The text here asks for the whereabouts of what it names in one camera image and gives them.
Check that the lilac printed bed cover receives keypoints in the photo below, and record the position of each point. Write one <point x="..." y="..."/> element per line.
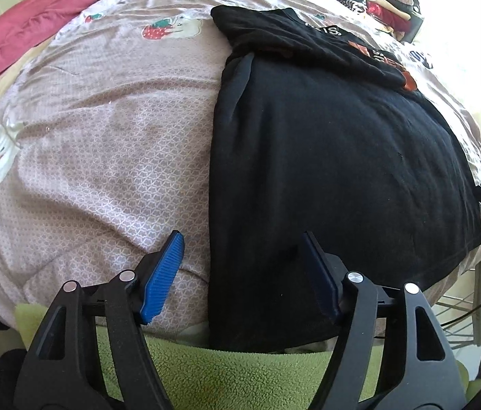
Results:
<point x="108" y="145"/>

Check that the pink duvet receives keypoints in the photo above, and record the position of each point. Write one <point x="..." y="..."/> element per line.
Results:
<point x="31" y="13"/>

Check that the beige bed sheet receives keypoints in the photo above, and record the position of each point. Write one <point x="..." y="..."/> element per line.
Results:
<point x="5" y="72"/>

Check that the black t-shirt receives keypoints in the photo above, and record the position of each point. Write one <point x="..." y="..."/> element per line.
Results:
<point x="330" y="158"/>

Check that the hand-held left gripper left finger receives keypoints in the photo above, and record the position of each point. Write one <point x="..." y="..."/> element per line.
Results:
<point x="159" y="282"/>

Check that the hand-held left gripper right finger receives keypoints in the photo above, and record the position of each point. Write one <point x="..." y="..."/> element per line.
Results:
<point x="322" y="284"/>

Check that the pile of folded clothes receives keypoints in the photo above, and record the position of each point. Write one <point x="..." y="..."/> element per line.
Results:
<point x="377" y="8"/>

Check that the green fleece garment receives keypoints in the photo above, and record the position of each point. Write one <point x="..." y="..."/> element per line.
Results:
<point x="231" y="376"/>

